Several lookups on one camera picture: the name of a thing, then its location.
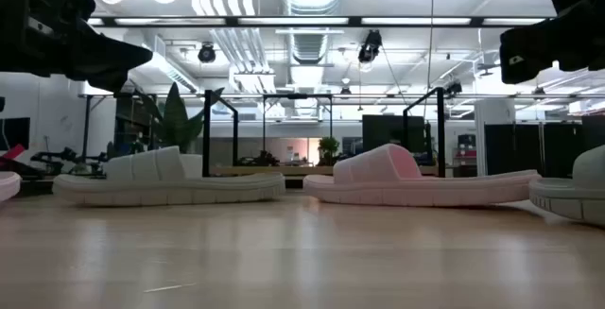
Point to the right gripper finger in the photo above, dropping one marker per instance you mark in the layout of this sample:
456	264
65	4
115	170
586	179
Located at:
529	51

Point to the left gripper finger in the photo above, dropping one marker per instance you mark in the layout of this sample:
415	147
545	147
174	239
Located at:
113	84
113	58

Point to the grey foam slide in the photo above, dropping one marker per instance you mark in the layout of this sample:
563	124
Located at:
165	188
576	195

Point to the black background robot arm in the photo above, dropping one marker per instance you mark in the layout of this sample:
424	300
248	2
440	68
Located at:
66	158

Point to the black storage rack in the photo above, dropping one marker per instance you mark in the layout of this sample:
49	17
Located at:
134	125

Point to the green cloth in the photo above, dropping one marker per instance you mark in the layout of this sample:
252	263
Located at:
177	120

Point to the white building column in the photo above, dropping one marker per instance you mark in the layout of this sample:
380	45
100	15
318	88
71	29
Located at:
494	134

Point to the round black ceiling fixture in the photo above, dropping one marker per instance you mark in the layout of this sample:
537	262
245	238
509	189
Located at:
206	54

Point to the black partition panels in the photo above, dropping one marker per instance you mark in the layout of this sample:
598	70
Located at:
543	148

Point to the red background object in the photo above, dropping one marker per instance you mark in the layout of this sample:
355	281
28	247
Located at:
13	152

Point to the black background monitor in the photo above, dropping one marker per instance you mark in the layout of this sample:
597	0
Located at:
392	132

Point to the overhead light bar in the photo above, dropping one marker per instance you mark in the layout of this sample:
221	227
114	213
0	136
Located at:
293	21

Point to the small green background plant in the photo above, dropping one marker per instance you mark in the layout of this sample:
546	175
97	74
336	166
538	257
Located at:
328	148

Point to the black metal shelf frame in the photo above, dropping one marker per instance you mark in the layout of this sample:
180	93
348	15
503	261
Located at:
206	134

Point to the black wall screen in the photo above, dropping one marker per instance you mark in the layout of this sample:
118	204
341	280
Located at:
14	133

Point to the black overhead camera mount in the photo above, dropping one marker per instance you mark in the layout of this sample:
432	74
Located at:
370	46

